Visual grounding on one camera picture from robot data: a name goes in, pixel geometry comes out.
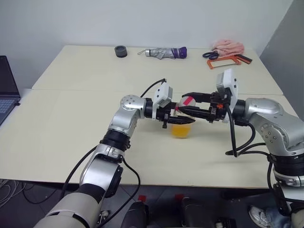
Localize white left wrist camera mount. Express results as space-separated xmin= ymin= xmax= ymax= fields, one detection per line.
xmin=153 ymin=82 xmax=174 ymax=121

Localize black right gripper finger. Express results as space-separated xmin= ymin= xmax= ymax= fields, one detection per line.
xmin=181 ymin=92 xmax=212 ymax=102
xmin=178 ymin=106 xmax=212 ymax=119

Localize dark laptop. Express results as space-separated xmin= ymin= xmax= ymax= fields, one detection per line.
xmin=0 ymin=56 xmax=22 ymax=127

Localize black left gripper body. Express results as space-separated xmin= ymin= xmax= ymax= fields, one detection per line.
xmin=156 ymin=102 xmax=172 ymax=130

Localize black floor cable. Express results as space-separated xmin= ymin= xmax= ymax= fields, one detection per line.
xmin=23 ymin=185 xmax=63 ymax=205

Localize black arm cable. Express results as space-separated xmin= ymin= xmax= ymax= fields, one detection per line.
xmin=59 ymin=78 xmax=167 ymax=224
xmin=224 ymin=104 xmax=276 ymax=190

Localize black round ring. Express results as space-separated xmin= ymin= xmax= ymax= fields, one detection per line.
xmin=114 ymin=45 xmax=128 ymax=58

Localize white sneaker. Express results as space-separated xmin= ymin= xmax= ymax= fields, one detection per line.
xmin=248 ymin=205 xmax=270 ymax=228

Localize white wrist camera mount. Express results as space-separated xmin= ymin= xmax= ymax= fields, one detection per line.
xmin=153 ymin=82 xmax=174 ymax=121
xmin=215 ymin=68 xmax=239 ymax=124

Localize orange hacksaw frame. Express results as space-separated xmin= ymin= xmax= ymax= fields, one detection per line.
xmin=206 ymin=54 xmax=253 ymax=70

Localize pink fluffy towel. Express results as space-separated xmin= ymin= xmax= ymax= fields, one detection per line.
xmin=211 ymin=38 xmax=245 ymax=57

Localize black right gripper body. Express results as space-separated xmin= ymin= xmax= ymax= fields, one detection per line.
xmin=208 ymin=91 xmax=232 ymax=124

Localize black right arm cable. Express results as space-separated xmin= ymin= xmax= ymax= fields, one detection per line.
xmin=224 ymin=104 xmax=276 ymax=190

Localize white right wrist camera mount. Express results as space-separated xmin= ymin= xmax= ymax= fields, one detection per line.
xmin=215 ymin=68 xmax=239 ymax=124

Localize orange translucent cup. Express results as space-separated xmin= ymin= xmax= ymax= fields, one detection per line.
xmin=174 ymin=96 xmax=197 ymax=140

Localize folded silver purple umbrella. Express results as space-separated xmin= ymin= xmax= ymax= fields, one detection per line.
xmin=137 ymin=47 xmax=188 ymax=60

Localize dark rounded shape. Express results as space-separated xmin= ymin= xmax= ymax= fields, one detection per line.
xmin=181 ymin=197 xmax=215 ymax=228
xmin=123 ymin=200 xmax=149 ymax=228

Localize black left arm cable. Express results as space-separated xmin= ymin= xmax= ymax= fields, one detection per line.
xmin=59 ymin=78 xmax=167 ymax=224

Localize white floor cable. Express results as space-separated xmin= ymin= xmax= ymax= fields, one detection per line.
xmin=0 ymin=179 xmax=25 ymax=208

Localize purple handled scissors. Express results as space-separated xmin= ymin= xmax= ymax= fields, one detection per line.
xmin=202 ymin=50 xmax=220 ymax=60

